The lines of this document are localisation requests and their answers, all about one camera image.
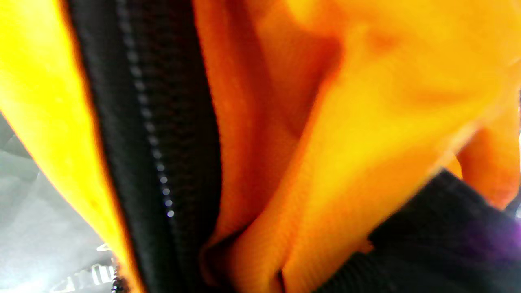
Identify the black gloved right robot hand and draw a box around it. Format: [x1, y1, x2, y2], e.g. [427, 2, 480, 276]
[368, 169, 521, 293]

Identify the orange and blue backpack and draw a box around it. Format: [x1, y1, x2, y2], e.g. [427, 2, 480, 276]
[0, 0, 521, 293]

